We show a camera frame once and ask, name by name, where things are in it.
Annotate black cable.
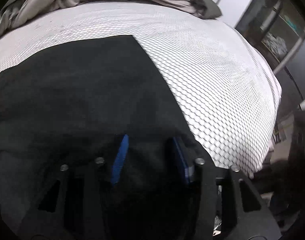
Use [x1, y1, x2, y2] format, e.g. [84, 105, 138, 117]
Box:
[283, 65, 305, 102]

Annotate dark wardrobe shelf unit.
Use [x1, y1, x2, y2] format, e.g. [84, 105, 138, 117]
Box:
[236, 0, 305, 70]

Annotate black pants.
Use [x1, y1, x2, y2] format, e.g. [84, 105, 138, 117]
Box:
[0, 36, 197, 239]

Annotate white honeycomb pattern mattress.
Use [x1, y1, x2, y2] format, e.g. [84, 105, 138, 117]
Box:
[0, 2, 282, 174]

